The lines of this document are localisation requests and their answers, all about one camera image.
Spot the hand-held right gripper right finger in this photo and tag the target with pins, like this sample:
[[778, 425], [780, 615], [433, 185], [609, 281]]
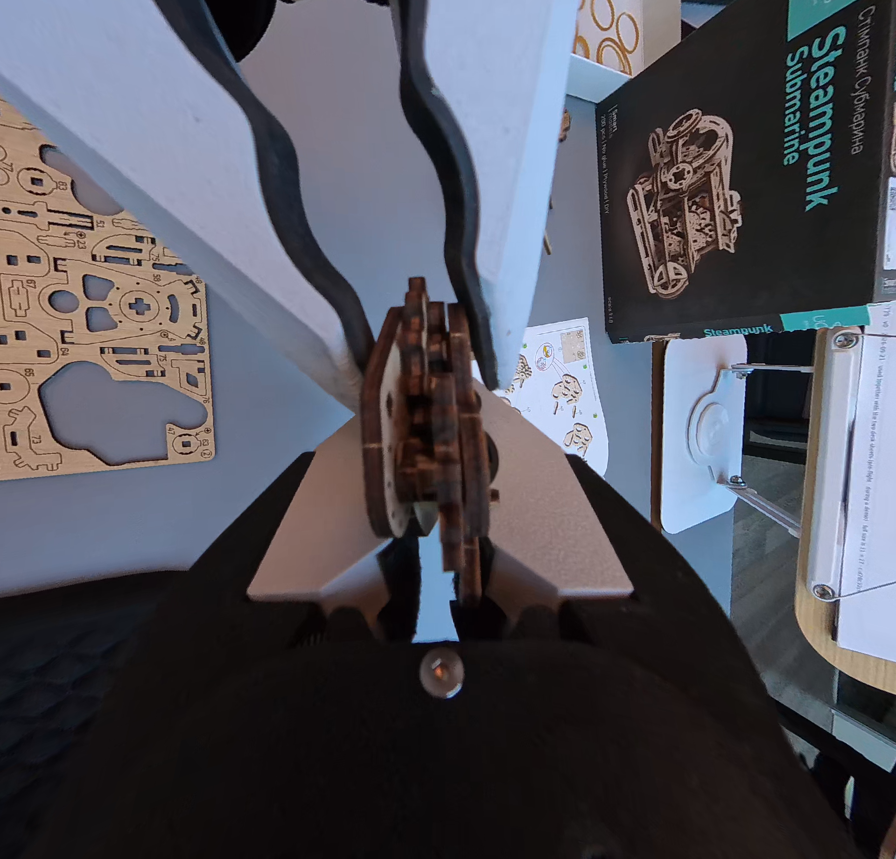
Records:
[[553, 523]]

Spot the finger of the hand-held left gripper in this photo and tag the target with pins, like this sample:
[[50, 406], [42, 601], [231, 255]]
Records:
[[511, 103], [140, 103]]

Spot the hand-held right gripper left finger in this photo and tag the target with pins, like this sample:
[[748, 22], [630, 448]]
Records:
[[315, 523]]

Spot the wooden gear assembly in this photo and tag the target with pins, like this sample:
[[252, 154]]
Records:
[[427, 418]]

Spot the laser-cut wooden parts sheet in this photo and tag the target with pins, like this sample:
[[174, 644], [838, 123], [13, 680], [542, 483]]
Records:
[[105, 313]]

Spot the grey desk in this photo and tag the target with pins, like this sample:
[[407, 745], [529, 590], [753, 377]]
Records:
[[245, 418]]

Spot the task instruction sheet on stand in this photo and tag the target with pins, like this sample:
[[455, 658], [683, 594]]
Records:
[[812, 635]]

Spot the small wooden mechanical model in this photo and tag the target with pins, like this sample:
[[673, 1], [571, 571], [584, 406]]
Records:
[[563, 124]]

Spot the pile of tan rubber bands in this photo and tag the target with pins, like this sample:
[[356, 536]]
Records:
[[609, 26]]

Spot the white instruction booklet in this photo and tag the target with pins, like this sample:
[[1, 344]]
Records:
[[560, 383]]

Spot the white cardboard box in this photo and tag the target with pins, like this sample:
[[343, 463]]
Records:
[[658, 4]]

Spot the black puzzle kit box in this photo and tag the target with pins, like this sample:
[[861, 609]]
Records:
[[735, 173]]

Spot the black cushioned pad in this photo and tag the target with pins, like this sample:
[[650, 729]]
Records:
[[56, 698]]

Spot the printed instruction sheet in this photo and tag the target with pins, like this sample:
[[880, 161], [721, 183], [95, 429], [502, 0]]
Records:
[[875, 453]]

